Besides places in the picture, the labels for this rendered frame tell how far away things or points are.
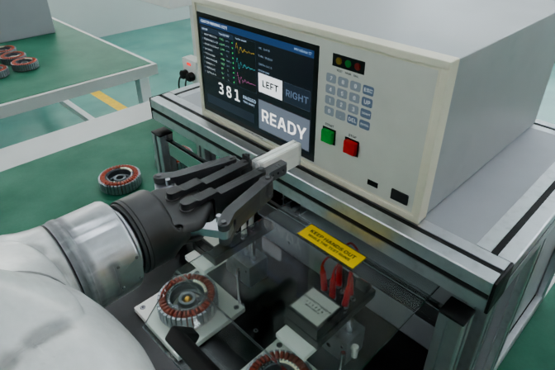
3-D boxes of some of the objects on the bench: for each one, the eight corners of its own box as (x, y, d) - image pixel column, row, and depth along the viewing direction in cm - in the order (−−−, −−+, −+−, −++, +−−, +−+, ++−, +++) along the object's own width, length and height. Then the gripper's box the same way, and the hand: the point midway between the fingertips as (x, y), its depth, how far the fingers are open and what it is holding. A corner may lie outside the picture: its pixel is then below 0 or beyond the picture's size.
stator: (124, 200, 121) (120, 189, 119) (91, 191, 125) (88, 179, 123) (149, 179, 130) (148, 168, 128) (119, 170, 134) (116, 159, 132)
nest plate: (179, 361, 78) (178, 357, 77) (135, 311, 87) (134, 306, 87) (245, 312, 87) (244, 307, 86) (198, 271, 96) (197, 267, 96)
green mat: (21, 324, 87) (20, 324, 87) (-60, 193, 124) (-60, 192, 124) (334, 151, 143) (334, 151, 143) (214, 97, 181) (214, 96, 180)
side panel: (482, 391, 76) (541, 244, 59) (465, 378, 78) (517, 233, 61) (543, 299, 93) (602, 164, 76) (528, 291, 94) (582, 158, 78)
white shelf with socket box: (186, 142, 149) (168, -4, 125) (129, 108, 171) (105, -21, 148) (263, 110, 170) (262, -20, 146) (204, 83, 192) (193, -33, 169)
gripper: (99, 238, 49) (262, 158, 63) (167, 306, 41) (335, 197, 55) (84, 180, 45) (261, 108, 59) (155, 244, 37) (339, 143, 51)
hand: (277, 162), depth 55 cm, fingers closed
